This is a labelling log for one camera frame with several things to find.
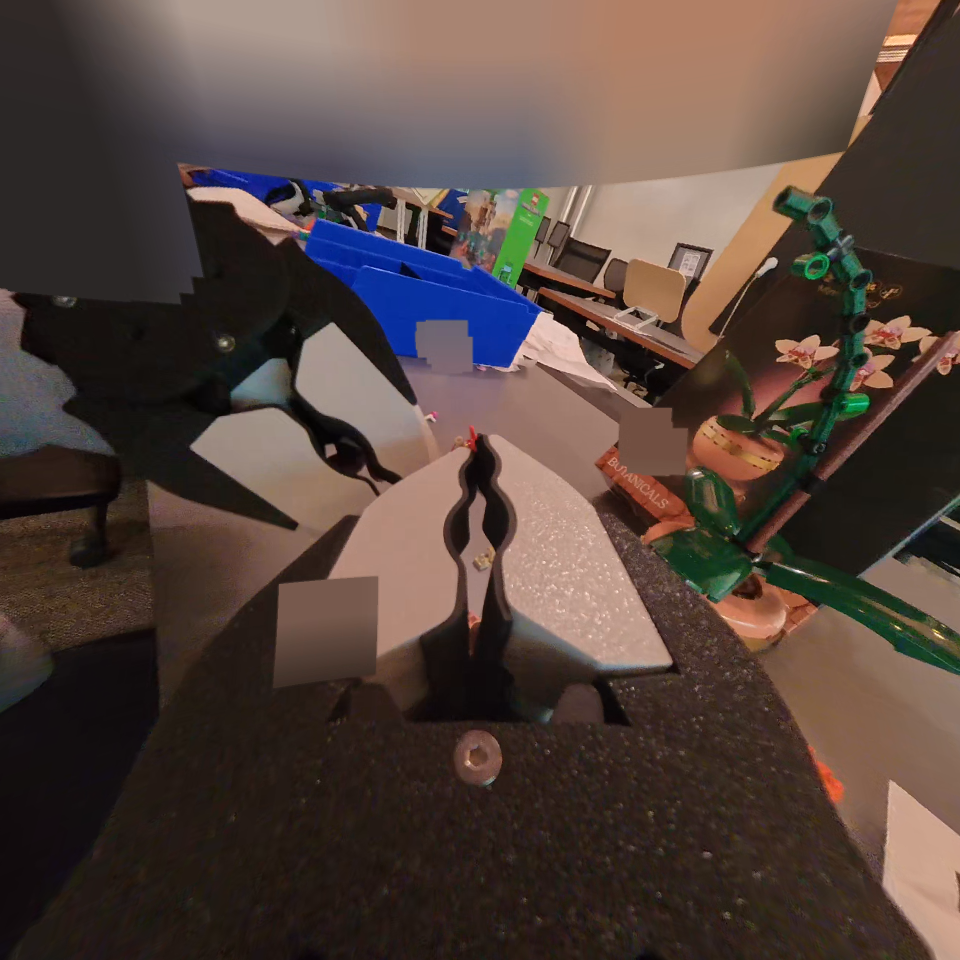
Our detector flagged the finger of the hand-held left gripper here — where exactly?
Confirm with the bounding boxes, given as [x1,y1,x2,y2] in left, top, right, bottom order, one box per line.
[189,358,406,530]
[292,322,440,485]

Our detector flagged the dark orchid set box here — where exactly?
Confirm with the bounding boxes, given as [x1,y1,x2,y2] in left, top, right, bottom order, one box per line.
[596,0,960,579]

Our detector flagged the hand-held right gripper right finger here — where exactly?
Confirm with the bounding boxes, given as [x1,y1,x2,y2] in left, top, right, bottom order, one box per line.
[472,433,676,721]

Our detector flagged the green toy set box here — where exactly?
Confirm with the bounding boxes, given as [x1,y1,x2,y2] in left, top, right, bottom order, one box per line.
[457,187,552,290]

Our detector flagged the tan board on white stand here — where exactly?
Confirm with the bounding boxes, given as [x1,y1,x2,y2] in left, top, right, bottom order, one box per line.
[615,258,687,331]

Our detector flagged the blue plastic bin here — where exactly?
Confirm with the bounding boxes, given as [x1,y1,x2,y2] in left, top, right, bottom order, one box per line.
[303,217,545,376]
[186,166,316,207]

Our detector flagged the crumpled white paper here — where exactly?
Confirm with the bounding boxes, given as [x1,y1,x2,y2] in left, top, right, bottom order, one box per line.
[521,318,624,391]

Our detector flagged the wooden table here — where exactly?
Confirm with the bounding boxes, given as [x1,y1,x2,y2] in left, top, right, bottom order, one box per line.
[522,258,624,301]
[536,288,710,376]

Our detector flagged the black and white tool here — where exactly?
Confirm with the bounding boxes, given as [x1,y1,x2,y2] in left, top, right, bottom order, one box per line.
[262,180,399,226]

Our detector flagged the white paper bag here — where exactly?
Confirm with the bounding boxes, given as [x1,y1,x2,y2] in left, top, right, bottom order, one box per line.
[881,780,960,957]

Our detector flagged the black framed picture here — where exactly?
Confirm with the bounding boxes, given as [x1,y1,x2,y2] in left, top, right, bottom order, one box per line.
[669,241,714,282]

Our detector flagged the toy brick orchid model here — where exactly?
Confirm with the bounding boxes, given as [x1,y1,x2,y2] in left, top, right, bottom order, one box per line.
[645,186,960,676]

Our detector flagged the grey desk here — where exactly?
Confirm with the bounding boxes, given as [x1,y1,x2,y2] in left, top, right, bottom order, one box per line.
[146,352,960,901]

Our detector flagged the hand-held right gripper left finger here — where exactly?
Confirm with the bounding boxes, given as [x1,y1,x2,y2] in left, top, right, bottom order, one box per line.
[273,450,481,706]

